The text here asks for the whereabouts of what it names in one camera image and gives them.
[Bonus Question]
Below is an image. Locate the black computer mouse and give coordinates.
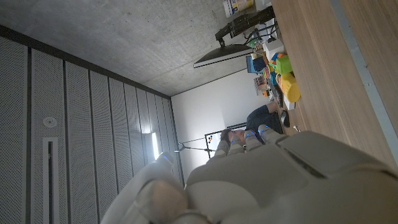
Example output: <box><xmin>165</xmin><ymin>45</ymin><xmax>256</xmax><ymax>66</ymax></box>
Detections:
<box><xmin>279</xmin><ymin>110</ymin><xmax>290</xmax><ymax>128</ymax></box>

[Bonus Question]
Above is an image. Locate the whiteboard with black frame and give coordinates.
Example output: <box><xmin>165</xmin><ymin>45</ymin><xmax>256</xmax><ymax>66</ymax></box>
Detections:
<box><xmin>204</xmin><ymin>123</ymin><xmax>248</xmax><ymax>158</ymax></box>

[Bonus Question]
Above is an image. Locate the black tripod stand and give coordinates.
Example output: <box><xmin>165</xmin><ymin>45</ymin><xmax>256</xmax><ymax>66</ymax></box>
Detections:
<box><xmin>174</xmin><ymin>142</ymin><xmax>215</xmax><ymax>153</ymax></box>

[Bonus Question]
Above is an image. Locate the round ceiling detector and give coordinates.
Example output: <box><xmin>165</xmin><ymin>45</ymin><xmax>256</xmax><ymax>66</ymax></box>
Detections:
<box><xmin>42</xmin><ymin>116</ymin><xmax>58</xmax><ymax>128</ymax></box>

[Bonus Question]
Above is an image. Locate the seated person in dark shirt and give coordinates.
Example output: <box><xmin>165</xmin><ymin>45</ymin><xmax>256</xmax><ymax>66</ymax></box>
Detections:
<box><xmin>220</xmin><ymin>101</ymin><xmax>284</xmax><ymax>153</ymax></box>

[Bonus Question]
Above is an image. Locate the clear plastic storage box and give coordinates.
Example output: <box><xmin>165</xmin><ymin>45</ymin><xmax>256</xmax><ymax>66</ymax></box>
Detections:
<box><xmin>254</xmin><ymin>76</ymin><xmax>268</xmax><ymax>96</ymax></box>

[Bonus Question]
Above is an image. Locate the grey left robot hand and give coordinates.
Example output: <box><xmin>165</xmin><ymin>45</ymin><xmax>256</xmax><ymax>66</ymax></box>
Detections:
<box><xmin>99</xmin><ymin>124</ymin><xmax>398</xmax><ymax>224</ymax></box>

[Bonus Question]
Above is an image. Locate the long ceiling slot vent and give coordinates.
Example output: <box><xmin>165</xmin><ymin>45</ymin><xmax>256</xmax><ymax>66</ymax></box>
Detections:
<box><xmin>42</xmin><ymin>138</ymin><xmax>60</xmax><ymax>224</ymax></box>

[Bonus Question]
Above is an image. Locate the white and yellow box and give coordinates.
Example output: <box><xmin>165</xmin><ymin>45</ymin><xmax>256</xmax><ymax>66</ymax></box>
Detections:
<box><xmin>223</xmin><ymin>0</ymin><xmax>254</xmax><ymax>18</ymax></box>

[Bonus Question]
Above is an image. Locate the black monitor on arm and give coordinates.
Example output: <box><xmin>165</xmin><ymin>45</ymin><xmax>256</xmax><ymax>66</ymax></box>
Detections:
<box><xmin>193</xmin><ymin>5</ymin><xmax>276</xmax><ymax>68</ymax></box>

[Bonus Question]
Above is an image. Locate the white cube box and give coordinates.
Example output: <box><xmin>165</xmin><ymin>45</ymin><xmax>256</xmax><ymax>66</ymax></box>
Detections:
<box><xmin>262</xmin><ymin>39</ymin><xmax>285</xmax><ymax>62</ymax></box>

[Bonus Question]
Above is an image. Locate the black keyboard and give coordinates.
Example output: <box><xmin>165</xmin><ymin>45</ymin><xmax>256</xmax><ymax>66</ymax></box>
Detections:
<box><xmin>269</xmin><ymin>83</ymin><xmax>284</xmax><ymax>108</ymax></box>

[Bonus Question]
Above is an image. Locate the bright strip light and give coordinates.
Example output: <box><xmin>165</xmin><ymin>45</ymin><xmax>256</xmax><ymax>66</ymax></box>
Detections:
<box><xmin>150</xmin><ymin>132</ymin><xmax>160</xmax><ymax>161</ymax></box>

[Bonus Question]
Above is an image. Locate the blue toy block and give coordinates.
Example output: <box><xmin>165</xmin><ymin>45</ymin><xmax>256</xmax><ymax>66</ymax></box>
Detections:
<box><xmin>246</xmin><ymin>55</ymin><xmax>267</xmax><ymax>74</ymax></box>

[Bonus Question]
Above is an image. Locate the green toy cube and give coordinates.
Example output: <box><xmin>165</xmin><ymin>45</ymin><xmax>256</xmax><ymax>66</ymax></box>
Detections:
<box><xmin>275</xmin><ymin>55</ymin><xmax>293</xmax><ymax>75</ymax></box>

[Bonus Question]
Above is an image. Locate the yellow toy cup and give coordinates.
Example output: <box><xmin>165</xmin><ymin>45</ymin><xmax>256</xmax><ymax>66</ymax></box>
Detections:
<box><xmin>279</xmin><ymin>73</ymin><xmax>302</xmax><ymax>103</ymax></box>

